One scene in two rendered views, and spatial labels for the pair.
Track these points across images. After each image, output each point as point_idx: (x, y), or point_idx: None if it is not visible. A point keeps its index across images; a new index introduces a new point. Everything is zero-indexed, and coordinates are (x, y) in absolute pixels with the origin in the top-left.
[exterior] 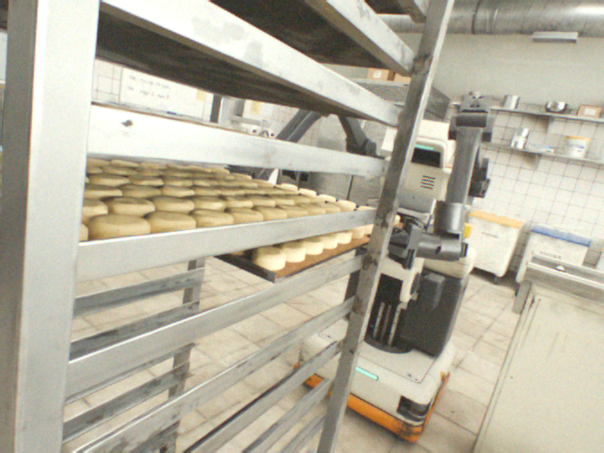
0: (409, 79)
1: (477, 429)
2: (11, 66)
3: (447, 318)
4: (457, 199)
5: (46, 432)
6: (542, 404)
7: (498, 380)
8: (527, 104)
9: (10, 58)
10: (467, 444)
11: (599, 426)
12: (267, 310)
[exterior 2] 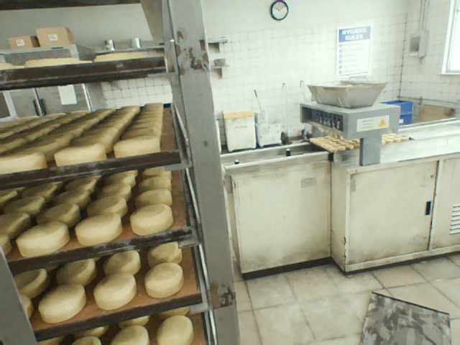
0: (53, 42)
1: (231, 254)
2: (223, 339)
3: None
4: None
5: None
6: (258, 227)
7: (236, 229)
8: (146, 42)
9: (222, 337)
10: (233, 265)
11: (280, 222)
12: None
